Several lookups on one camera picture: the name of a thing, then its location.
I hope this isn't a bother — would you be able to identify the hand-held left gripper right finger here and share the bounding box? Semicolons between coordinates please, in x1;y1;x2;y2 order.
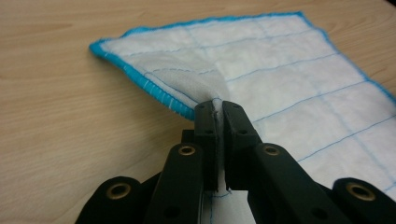
221;100;264;191

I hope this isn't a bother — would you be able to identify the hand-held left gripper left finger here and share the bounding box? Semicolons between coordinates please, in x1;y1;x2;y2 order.
181;101;219;192

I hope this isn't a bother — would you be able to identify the white cloth with blue edge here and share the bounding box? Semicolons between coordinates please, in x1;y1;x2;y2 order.
88;10;396;224

